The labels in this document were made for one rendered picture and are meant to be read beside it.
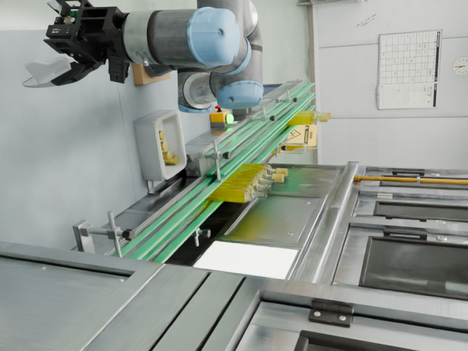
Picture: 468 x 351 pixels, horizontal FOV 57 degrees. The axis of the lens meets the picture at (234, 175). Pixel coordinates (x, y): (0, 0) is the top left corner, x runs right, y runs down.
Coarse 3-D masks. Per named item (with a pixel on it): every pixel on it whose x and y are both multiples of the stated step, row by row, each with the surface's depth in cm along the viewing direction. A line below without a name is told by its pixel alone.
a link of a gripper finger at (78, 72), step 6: (72, 66) 67; (78, 66) 66; (84, 66) 66; (90, 66) 66; (66, 72) 67; (72, 72) 67; (78, 72) 66; (84, 72) 67; (54, 78) 67; (60, 78) 67; (66, 78) 67; (72, 78) 67; (78, 78) 67; (54, 84) 68; (60, 84) 68
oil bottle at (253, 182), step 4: (228, 180) 171; (232, 180) 170; (236, 180) 170; (240, 180) 169; (244, 180) 169; (248, 180) 169; (252, 180) 168; (256, 180) 169; (240, 184) 168; (244, 184) 167; (248, 184) 166; (252, 184) 166; (256, 184) 167; (256, 188) 167
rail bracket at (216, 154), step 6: (216, 144) 162; (216, 150) 163; (198, 156) 165; (204, 156) 165; (210, 156) 164; (216, 156) 162; (222, 156) 162; (228, 156) 161; (216, 162) 164; (216, 168) 165; (216, 180) 167; (222, 180) 167
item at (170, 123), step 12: (156, 120) 146; (168, 120) 161; (180, 120) 160; (156, 132) 146; (168, 132) 163; (180, 132) 161; (168, 144) 165; (180, 144) 163; (180, 156) 165; (168, 168) 162; (180, 168) 162
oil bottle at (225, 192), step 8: (224, 184) 169; (232, 184) 168; (216, 192) 166; (224, 192) 165; (232, 192) 164; (240, 192) 162; (248, 192) 161; (216, 200) 168; (224, 200) 166; (232, 200) 165; (240, 200) 163; (248, 200) 162
